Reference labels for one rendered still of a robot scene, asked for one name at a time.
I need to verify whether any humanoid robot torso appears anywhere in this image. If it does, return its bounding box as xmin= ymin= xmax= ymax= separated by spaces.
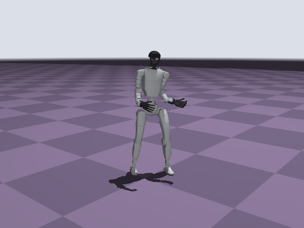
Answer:
xmin=142 ymin=66 xmax=163 ymax=116

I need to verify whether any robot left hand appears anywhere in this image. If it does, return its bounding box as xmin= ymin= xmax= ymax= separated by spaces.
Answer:
xmin=168 ymin=98 xmax=187 ymax=108

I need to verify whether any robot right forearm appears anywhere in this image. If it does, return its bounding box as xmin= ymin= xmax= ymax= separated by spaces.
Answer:
xmin=135 ymin=88 xmax=142 ymax=106

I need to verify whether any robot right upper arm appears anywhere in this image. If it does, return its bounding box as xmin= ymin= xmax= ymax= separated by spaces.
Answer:
xmin=135 ymin=69 xmax=145 ymax=94

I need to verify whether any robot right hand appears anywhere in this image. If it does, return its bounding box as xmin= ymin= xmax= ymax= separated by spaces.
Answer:
xmin=139 ymin=100 xmax=155 ymax=113

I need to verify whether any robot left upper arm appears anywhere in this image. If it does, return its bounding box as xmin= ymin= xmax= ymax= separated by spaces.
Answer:
xmin=160 ymin=71 xmax=170 ymax=95

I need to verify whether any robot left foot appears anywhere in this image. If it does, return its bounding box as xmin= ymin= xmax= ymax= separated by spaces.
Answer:
xmin=164 ymin=166 xmax=174 ymax=175

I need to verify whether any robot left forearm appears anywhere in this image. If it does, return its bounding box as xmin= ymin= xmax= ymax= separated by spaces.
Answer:
xmin=160 ymin=93 xmax=173 ymax=104

